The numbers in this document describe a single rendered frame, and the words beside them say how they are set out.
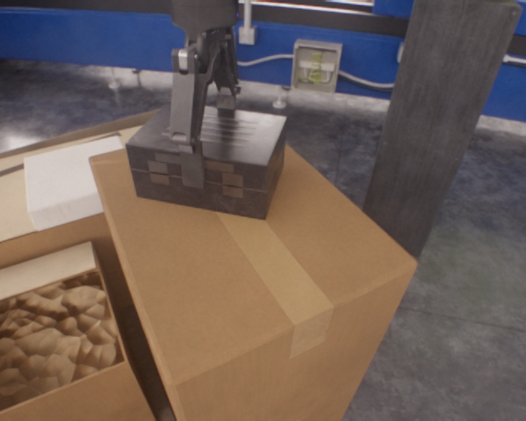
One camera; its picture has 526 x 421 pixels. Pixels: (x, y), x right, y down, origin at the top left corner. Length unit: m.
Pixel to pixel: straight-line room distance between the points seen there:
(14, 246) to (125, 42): 2.31
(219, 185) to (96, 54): 2.95
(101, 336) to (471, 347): 1.27
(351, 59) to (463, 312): 1.75
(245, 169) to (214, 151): 0.05
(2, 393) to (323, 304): 0.79
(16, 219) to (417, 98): 1.29
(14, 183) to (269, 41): 1.96
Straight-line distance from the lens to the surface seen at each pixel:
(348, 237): 0.48
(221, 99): 0.56
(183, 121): 0.41
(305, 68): 2.74
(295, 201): 0.52
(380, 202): 1.63
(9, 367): 1.05
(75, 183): 1.06
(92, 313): 1.05
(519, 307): 1.85
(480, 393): 1.53
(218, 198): 0.48
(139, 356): 1.25
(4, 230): 1.11
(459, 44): 1.36
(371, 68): 2.72
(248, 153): 0.45
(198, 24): 0.42
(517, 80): 2.92
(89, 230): 1.10
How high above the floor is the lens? 1.22
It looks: 41 degrees down
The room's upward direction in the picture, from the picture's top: 3 degrees clockwise
